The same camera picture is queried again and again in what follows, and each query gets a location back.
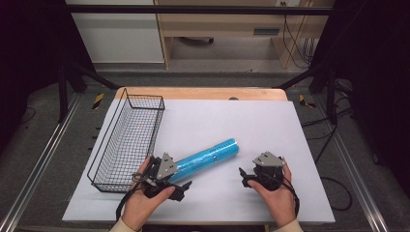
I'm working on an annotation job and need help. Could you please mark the yellow black tape strip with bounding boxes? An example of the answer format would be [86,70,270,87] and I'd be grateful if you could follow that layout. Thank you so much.
[92,93,106,111]
[298,94,317,109]

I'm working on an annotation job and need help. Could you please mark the black horizontal frame bar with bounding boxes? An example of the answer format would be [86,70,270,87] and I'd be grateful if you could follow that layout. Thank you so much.
[64,4,335,15]

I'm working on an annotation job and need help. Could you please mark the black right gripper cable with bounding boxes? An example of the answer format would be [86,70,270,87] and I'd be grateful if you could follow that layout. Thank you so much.
[278,175,301,218]

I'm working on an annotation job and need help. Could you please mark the person's left hand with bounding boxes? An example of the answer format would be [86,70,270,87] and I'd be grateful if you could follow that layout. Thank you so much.
[121,156,177,232]

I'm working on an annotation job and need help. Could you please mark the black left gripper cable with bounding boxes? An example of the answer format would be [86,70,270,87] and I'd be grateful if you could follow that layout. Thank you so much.
[115,172,150,223]

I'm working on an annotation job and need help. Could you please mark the white table mat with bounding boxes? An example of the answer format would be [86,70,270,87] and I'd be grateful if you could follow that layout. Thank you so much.
[61,98,337,225]

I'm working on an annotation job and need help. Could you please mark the white cabinet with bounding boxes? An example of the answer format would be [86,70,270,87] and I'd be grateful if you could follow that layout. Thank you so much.
[65,0,165,64]

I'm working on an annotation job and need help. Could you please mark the light wooden desk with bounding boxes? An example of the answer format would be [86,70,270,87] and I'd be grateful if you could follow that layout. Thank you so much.
[154,0,335,70]

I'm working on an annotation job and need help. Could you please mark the black curtain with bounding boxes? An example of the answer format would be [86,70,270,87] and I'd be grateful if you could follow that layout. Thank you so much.
[0,0,95,154]
[308,0,410,196]

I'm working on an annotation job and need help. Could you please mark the person's right hand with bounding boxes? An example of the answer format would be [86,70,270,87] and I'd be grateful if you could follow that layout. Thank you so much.
[247,156,298,229]

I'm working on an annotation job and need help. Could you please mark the black metal stand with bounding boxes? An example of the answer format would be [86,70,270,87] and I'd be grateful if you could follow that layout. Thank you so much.
[276,62,340,126]
[57,59,121,124]

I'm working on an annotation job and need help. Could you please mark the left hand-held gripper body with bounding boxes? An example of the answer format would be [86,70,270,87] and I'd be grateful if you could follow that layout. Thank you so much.
[140,152,182,202]

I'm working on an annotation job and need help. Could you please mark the aluminium floor rail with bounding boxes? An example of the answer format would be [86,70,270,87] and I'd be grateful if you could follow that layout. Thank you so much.
[312,94,390,232]
[0,92,82,232]

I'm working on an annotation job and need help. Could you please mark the black chair foot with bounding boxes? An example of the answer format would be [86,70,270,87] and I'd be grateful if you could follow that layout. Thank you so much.
[178,36,216,45]

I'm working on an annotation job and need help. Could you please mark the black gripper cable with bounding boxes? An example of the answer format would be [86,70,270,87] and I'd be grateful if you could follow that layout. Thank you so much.
[278,175,301,218]
[115,172,150,223]

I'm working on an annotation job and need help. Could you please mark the black wire basket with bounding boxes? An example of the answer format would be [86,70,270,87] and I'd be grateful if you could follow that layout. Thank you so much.
[86,87,166,194]

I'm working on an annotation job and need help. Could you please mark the thin black floor cable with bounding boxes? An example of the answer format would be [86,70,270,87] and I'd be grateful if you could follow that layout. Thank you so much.
[19,106,37,126]

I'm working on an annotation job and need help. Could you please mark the blue tube roll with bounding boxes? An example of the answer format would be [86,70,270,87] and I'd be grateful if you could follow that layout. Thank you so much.
[167,137,241,184]

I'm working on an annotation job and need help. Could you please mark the black hanging desk cables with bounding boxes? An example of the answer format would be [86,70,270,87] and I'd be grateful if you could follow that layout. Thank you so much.
[281,1,316,69]

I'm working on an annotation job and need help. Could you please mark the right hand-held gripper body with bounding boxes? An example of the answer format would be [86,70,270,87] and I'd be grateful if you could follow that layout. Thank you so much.
[251,151,288,191]

